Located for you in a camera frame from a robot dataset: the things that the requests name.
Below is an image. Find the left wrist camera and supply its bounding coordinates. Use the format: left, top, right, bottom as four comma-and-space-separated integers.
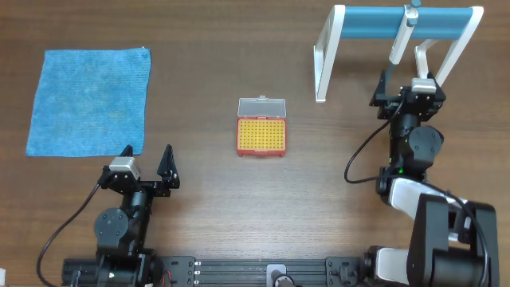
108, 155, 142, 181

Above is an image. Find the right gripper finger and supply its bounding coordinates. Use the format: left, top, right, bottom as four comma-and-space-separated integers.
369, 69, 401, 107
426, 71, 446, 96

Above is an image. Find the mounting rail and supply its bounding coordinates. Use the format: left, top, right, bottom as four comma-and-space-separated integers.
61, 255, 375, 287

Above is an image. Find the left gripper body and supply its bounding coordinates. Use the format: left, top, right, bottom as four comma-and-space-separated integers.
97, 165, 175, 198

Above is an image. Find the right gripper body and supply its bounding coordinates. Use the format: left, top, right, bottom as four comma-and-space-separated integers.
376, 85, 446, 120

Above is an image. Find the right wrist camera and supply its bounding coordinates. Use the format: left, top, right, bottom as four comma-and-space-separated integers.
410, 77, 438, 95

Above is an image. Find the red and yellow tip box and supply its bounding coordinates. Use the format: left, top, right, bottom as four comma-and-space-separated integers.
236, 94, 288, 159

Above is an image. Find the blue cloth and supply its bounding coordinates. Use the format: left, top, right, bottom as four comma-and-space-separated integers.
25, 47, 152, 158

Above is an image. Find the white and blue stand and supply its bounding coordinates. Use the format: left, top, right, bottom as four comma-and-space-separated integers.
313, 3, 485, 104

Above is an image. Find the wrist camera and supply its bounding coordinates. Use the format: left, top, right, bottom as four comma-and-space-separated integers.
108, 155, 142, 181
410, 77, 438, 95

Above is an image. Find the white pipette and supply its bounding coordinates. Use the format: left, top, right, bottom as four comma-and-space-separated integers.
385, 0, 422, 81

